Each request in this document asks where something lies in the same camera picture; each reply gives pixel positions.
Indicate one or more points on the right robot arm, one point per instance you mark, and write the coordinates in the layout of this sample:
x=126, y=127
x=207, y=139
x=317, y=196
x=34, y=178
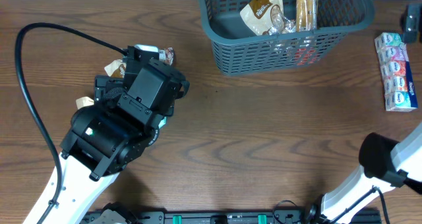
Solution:
x=384, y=163

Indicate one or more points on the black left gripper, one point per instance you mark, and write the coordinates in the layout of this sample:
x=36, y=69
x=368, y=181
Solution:
x=109, y=89

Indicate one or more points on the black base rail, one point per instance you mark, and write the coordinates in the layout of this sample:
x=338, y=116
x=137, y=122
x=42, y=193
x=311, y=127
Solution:
x=116, y=213

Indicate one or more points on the orange biscuit roll pack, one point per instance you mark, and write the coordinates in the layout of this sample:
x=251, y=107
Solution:
x=306, y=21

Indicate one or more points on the teal wet wipes pack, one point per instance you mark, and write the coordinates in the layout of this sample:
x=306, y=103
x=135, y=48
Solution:
x=162, y=123

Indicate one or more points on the beige snack bag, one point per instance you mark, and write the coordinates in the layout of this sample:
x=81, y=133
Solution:
x=84, y=102
x=117, y=68
x=266, y=17

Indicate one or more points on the multicolour tissue pack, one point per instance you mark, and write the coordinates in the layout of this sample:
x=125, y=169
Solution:
x=399, y=89

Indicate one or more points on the dark grey plastic basket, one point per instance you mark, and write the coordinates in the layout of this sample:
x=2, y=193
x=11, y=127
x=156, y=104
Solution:
x=238, y=50

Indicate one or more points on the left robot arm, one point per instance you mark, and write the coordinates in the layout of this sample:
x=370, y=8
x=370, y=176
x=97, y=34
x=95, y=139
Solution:
x=125, y=118

